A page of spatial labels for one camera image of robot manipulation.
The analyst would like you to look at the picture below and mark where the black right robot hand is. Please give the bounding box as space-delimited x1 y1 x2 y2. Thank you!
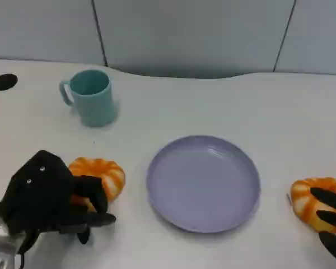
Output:
309 187 336 269

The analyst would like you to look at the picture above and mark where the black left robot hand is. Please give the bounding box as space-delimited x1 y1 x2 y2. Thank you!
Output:
57 174 117 245

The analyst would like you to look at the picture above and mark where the orange and white bread roll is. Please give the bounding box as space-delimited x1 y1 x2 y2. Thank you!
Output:
68 157 126 212
290 177 336 234

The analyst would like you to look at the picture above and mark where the pale green mug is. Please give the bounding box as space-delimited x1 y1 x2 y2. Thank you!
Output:
59 69 119 128

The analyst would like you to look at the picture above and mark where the lilac plate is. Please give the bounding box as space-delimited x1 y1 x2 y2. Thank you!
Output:
146 134 262 234

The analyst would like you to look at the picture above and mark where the black round table grommet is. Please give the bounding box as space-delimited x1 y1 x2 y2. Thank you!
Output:
0 73 19 92

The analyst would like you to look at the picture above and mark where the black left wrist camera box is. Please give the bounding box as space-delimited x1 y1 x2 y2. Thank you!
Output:
0 149 74 235

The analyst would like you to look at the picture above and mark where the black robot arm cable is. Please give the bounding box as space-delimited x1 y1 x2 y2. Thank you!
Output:
16 228 40 269

